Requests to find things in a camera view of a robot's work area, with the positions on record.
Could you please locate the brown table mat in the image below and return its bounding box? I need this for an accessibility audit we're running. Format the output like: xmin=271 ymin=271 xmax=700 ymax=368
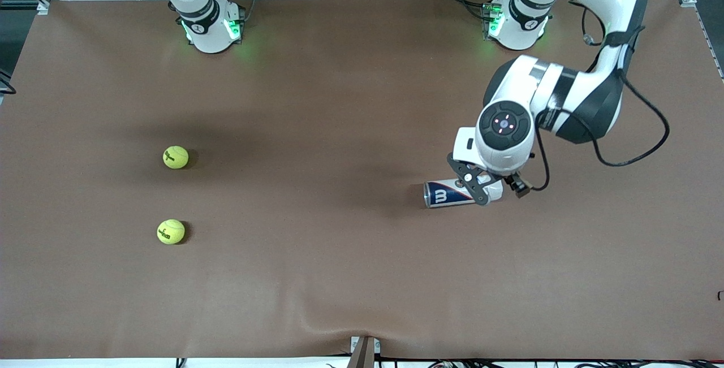
xmin=0 ymin=0 xmax=724 ymax=361

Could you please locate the white blue tennis ball can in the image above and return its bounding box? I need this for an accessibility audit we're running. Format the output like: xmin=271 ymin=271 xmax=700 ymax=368
xmin=424 ymin=178 xmax=505 ymax=209

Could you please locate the yellow tennis ball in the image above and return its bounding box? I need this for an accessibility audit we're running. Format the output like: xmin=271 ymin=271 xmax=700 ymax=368
xmin=163 ymin=145 xmax=189 ymax=170
xmin=157 ymin=219 xmax=186 ymax=245

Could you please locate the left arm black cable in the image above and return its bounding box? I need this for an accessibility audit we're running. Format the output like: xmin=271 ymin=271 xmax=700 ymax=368
xmin=511 ymin=1 xmax=671 ymax=199

